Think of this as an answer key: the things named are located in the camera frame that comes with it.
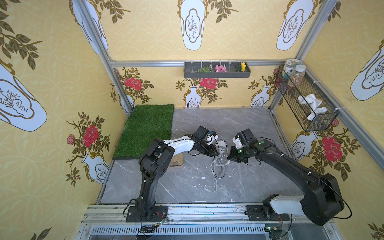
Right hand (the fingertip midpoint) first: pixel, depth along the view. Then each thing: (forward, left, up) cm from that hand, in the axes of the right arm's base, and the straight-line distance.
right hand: (229, 154), depth 84 cm
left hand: (+5, +9, -8) cm, 13 cm away
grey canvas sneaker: (-7, +5, -6) cm, 10 cm away
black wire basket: (+15, -34, +20) cm, 43 cm away
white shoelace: (-1, +5, -5) cm, 7 cm away
